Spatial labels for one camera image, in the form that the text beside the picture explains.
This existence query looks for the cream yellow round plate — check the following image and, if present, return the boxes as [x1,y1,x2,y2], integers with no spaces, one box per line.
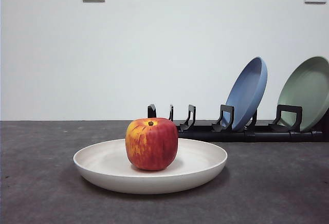
[73,138,229,195]

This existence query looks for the blue round plate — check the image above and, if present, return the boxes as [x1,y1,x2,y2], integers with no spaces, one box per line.
[222,56,268,130]

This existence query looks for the red yellow apple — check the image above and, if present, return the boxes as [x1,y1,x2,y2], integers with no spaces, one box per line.
[125,117,179,172]

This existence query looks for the black plate rack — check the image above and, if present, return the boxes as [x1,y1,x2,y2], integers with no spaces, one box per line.
[147,103,323,143]

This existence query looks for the green round plate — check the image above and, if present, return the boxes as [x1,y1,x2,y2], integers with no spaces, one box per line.
[277,55,329,133]

